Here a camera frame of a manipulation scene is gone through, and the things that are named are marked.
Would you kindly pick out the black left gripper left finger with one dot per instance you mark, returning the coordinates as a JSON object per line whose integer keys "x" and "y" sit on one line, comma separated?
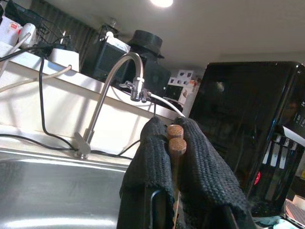
{"x": 150, "y": 167}

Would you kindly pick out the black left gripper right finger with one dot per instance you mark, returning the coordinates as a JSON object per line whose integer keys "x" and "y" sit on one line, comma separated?
{"x": 205, "y": 171}

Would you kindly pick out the brown wooden chopstick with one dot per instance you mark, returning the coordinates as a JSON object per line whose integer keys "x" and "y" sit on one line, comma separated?
{"x": 175, "y": 131}
{"x": 177, "y": 146}

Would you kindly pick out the stainless steel kitchen sink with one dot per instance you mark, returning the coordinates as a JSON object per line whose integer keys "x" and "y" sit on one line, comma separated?
{"x": 59, "y": 190}

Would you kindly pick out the black water dispenser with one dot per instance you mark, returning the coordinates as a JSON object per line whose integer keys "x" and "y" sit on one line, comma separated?
{"x": 226, "y": 107}

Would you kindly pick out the silver gooseneck sink faucet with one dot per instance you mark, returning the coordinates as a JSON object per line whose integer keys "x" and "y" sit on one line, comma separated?
{"x": 137, "y": 87}

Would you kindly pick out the white box black squares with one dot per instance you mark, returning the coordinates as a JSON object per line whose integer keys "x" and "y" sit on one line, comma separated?
{"x": 174, "y": 80}

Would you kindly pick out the black cube box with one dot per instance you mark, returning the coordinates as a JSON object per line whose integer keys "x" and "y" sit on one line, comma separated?
{"x": 157, "y": 76}

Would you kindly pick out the black mesh-front box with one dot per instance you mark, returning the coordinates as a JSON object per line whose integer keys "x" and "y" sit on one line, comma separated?
{"x": 104, "y": 62}

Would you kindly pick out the black hat-shaped part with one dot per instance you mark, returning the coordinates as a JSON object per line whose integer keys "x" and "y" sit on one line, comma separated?
{"x": 145, "y": 41}

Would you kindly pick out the white rectangular adapter box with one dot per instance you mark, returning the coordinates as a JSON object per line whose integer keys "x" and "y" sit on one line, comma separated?
{"x": 64, "y": 59}

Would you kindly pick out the dark pleated curtain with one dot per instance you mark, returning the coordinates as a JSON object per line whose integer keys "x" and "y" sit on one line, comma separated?
{"x": 71, "y": 31}

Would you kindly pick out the round ceiling light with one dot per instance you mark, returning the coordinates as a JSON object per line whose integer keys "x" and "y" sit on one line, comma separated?
{"x": 161, "y": 2}

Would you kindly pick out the white rounded plug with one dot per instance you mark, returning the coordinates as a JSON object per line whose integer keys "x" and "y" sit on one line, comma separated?
{"x": 28, "y": 33}

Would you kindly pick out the white box red logo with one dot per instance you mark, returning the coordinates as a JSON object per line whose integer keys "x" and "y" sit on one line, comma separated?
{"x": 9, "y": 31}

